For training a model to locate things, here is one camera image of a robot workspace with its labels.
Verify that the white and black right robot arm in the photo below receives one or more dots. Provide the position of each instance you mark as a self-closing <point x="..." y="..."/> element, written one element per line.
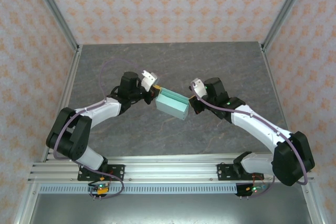
<point x="257" y="127"/>

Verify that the light blue paper box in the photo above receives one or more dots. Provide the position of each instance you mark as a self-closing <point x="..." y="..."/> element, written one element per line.
<point x="170" y="107"/>

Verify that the aluminium frame post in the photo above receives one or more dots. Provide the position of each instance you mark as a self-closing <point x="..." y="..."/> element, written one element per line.
<point x="52" y="9"/>
<point x="286" y="9"/>

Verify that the circuit board with black bracket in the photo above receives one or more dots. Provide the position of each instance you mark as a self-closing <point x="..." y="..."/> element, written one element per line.
<point x="249" y="190"/>

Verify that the grey metal panel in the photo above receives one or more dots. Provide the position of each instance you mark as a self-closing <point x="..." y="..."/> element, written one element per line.
<point x="168" y="208"/>

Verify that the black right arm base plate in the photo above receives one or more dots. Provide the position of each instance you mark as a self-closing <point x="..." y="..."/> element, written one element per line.
<point x="224" y="171"/>

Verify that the aluminium mounting rail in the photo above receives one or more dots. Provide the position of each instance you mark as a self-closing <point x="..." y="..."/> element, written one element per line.
<point x="170" y="170"/>

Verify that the circuit board with yellow connector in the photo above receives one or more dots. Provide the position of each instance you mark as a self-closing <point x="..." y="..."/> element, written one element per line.
<point x="99" y="189"/>

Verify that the aluminium frame leg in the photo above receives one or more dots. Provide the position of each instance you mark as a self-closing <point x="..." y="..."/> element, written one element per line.
<point x="26" y="205"/>
<point x="313" y="208"/>

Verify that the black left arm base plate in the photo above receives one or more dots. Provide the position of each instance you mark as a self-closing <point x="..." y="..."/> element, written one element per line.
<point x="118" y="169"/>

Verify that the aluminium table side rail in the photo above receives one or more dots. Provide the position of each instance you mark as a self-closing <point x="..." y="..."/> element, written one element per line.
<point x="273" y="77"/>
<point x="68" y="90"/>

